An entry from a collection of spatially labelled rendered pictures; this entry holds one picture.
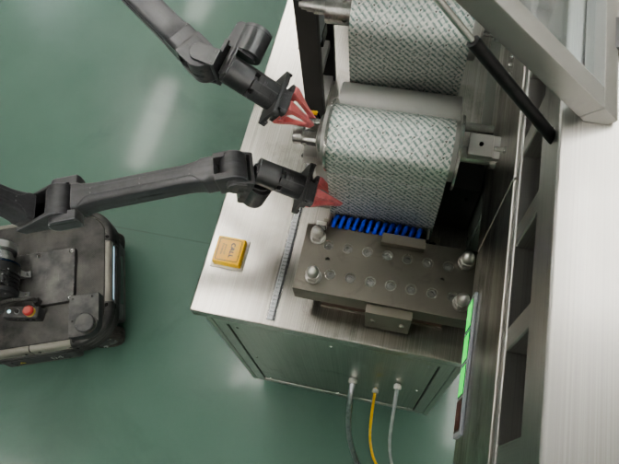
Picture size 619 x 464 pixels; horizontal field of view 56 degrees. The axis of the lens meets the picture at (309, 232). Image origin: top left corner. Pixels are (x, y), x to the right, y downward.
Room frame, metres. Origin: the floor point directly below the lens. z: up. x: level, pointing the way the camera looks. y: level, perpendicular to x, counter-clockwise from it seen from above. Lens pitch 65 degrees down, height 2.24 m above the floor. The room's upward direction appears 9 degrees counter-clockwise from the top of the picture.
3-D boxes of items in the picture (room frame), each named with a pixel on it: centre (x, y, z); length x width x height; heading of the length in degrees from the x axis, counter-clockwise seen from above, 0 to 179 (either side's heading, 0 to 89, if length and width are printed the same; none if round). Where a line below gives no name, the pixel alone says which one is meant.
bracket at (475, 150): (0.57, -0.35, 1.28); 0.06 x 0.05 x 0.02; 69
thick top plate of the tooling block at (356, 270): (0.45, -0.16, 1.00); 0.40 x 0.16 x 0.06; 69
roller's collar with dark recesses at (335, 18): (0.92, -0.14, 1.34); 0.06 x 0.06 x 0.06; 69
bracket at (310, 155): (0.72, -0.05, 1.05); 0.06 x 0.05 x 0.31; 69
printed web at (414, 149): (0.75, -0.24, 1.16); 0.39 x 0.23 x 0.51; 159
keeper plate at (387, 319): (0.36, -0.14, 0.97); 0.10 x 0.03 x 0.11; 69
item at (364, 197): (0.57, -0.17, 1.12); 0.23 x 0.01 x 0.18; 69
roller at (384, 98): (0.74, -0.23, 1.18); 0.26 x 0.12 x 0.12; 69
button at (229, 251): (0.61, 0.20, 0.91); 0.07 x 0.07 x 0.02; 69
